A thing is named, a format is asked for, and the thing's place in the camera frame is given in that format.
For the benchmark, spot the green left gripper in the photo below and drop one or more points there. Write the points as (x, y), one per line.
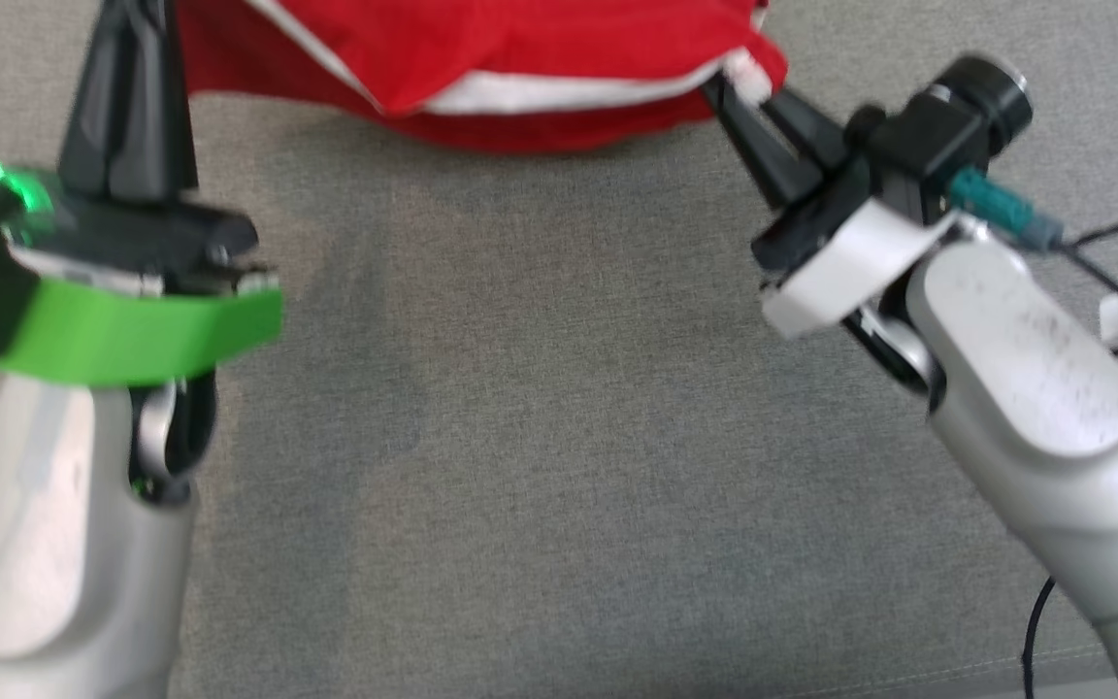
(132, 330)

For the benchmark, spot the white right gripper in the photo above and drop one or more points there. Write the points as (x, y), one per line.
(840, 272)

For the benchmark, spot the red white basketball jersey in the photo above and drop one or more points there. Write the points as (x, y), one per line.
(481, 39)

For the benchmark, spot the black round right wrist motor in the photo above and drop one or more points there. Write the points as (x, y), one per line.
(991, 97)

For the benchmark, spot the grey fabric sofa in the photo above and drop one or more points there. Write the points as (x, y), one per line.
(559, 437)

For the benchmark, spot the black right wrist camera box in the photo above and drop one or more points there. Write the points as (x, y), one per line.
(908, 155)

